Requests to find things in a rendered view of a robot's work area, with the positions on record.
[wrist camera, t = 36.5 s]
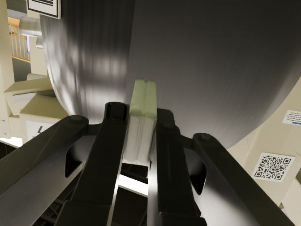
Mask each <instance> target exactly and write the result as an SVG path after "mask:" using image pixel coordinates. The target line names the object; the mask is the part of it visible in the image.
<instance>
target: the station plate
mask: <svg viewBox="0 0 301 226"><path fill-rule="evenodd" d="M52 125H53V124H48V123H42V122H33V121H27V120H26V127H27V137H28V141H29V140H31V139H32V138H34V137H35V136H37V135H38V134H40V133H41V132H43V131H44V130H46V129H47V128H49V127H51V126H52Z"/></svg>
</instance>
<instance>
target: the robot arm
mask: <svg viewBox="0 0 301 226"><path fill-rule="evenodd" d="M122 161H124V162H125V163H132V164H133V162H137V164H138V165H147V164H149V167H148V172H147V177H146V178H148V202H147V226H207V224H208V226H295V225H294V223H293V222H292V221H291V220H290V219H289V218H288V217H287V216H286V215H285V213H284V212H283V211H282V210H281V209H280V208H279V207H278V206H277V205H276V204H275V202H274V201H273V200H272V199H271V198H270V197H269V196H268V195H267V194H266V192H265V191H264V190H263V189H262V188H261V187H260V186H259V185H258V184H257V183H256V182H255V181H254V180H253V178H252V177H251V176H250V175H249V174H248V173H247V172H246V171H245V170H244V169H243V167H242V166H241V165H240V164H239V163H238V162H237V161H236V160H235V159H234V157H233V156H232V155H231V154H230V153H229V152H228V151H227V150H226V149H225V147H224V146H223V145H222V144H221V143H220V142H219V141H218V140H217V139H216V138H215V137H214V136H212V135H210V134H207V133H196V134H194V135H193V138H192V139H191V138H188V137H185V136H183V135H181V132H180V129H179V127H177V126H176V125H175V120H174V115H173V113H172V112H171V111H170V110H168V109H159V108H157V100H156V83H155V81H152V80H147V81H144V79H141V78H138V79H136V81H135V85H134V90H133V95H132V99H131V104H125V103H121V102H115V101H113V102H108V103H106V104H105V110H104V119H103V121H102V123H100V124H89V119H87V118H86V117H83V116H79V115H71V116H66V117H64V118H63V119H61V120H60V121H58V122H57V123H55V124H54V125H52V126H51V127H49V128H47V129H46V130H44V131H43V132H41V133H40V134H38V135H37V136H35V137H34V138H32V139H31V140H29V141H28V142H26V143H25V144H23V145H22V146H20V147H19V148H17V149H15V150H14V151H12V152H11V153H9V154H8V155H6V156H5V157H3V158H2V159H0V226H32V225H33V224H34V223H35V222H36V220H37V219H38V218H39V217H40V216H41V215H42V214H43V213H44V211H45V210H46V209H47V208H48V207H49V206H50V205H51V204H52V202H53V201H54V200H55V199H56V198H57V197H58V196H59V195H60V193H61V192H62V191H63V190H64V189H65V188H66V187H67V186H68V185H69V184H70V183H71V181H72V180H73V179H74V178H75V177H76V176H77V175H78V174H79V172H80V171H81V170H82V173H81V175H80V177H79V180H78V182H77V185H76V187H75V189H74V192H73V194H72V197H71V199H70V200H65V202H64V203H63V205H62V208H61V210H60V212H59V215H58V217H57V219H56V222H55V224H54V226H111V222H112V216H113V210H114V205H115V200H116V194H117V189H118V183H119V178H120V171H121V166H122ZM195 202H196V204H197V206H198V207H199V209H200V211H201V213H202V215H203V217H198V214H197V209H196V205H195Z"/></svg>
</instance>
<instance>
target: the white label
mask: <svg viewBox="0 0 301 226"><path fill-rule="evenodd" d="M27 10H28V11H31V12H34V13H39V14H42V15H45V16H49V17H53V18H56V19H61V0H27Z"/></svg>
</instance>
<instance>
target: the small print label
mask: <svg viewBox="0 0 301 226"><path fill-rule="evenodd" d="M282 123H287V124H293V125H299V126H301V112H298V111H292V110H288V111H287V113H286V115H285V117H284V119H283V122H282Z"/></svg>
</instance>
